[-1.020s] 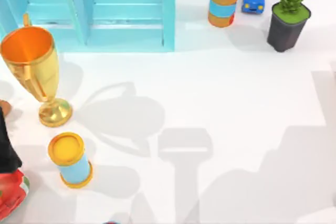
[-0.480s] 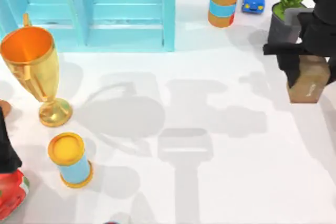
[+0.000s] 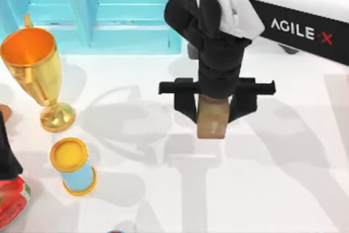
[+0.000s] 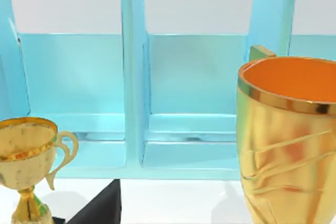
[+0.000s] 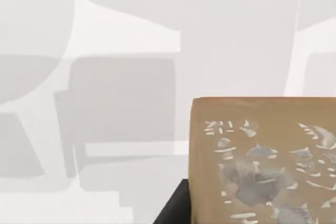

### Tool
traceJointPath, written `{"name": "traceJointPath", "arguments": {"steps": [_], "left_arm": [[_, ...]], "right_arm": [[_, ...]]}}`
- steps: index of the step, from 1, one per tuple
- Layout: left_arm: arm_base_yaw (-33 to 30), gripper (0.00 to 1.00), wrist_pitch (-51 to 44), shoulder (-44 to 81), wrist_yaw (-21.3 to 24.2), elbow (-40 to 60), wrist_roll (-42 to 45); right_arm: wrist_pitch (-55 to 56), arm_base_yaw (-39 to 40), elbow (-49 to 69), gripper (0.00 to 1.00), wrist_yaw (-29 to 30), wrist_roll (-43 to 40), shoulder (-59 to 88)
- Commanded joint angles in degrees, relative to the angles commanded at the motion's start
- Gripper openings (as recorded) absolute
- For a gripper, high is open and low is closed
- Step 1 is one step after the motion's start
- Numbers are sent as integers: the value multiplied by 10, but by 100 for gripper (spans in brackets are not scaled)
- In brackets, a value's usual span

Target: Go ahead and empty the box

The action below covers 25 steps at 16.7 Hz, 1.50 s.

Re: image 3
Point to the brown block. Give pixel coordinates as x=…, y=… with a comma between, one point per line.
x=212, y=121

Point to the light blue rack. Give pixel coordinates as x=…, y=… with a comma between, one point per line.
x=109, y=6

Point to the yellow and blue can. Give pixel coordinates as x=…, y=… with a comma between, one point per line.
x=72, y=164

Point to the red and blue object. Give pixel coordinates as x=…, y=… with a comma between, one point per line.
x=119, y=230

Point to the gold trophy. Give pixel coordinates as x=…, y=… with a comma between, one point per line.
x=35, y=61

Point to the orange brown object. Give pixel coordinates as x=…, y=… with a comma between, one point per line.
x=5, y=111

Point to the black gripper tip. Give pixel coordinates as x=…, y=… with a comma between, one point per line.
x=8, y=151

